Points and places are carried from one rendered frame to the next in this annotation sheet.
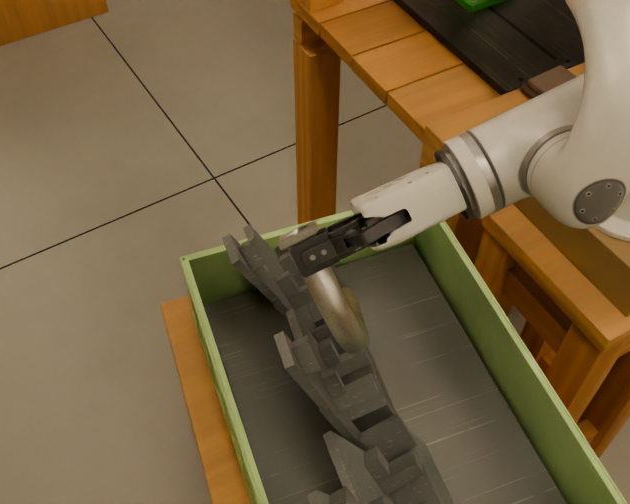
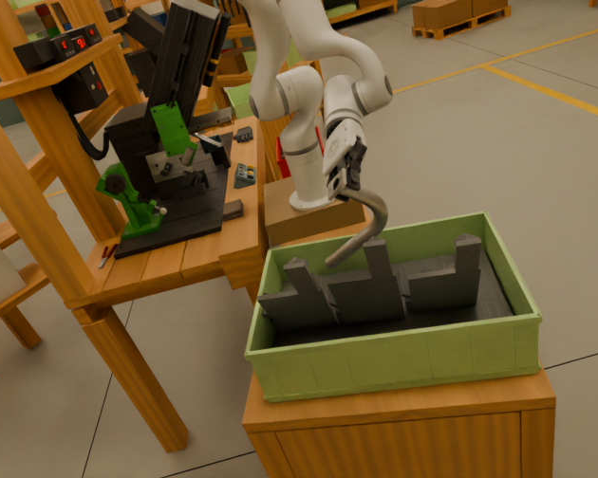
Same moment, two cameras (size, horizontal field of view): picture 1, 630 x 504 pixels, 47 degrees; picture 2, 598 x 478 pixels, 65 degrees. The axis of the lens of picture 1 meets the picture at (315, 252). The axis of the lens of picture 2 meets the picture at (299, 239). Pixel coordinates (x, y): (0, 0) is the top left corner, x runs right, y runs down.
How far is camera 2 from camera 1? 0.77 m
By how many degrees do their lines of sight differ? 46
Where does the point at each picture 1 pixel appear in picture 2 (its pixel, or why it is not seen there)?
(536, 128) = (345, 92)
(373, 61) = (153, 272)
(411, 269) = not seen: hidden behind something
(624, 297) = (358, 214)
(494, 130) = (336, 104)
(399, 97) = (188, 266)
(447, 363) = not seen: hidden behind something
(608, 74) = (357, 45)
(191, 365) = (300, 410)
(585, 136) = (371, 64)
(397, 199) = (351, 133)
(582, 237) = (324, 214)
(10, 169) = not seen: outside the picture
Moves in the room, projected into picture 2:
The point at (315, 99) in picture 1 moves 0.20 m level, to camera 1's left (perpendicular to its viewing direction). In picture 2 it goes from (122, 344) to (83, 388)
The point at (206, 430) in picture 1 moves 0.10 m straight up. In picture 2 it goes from (351, 407) to (342, 377)
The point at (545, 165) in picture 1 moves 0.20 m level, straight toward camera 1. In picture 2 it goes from (366, 90) to (448, 93)
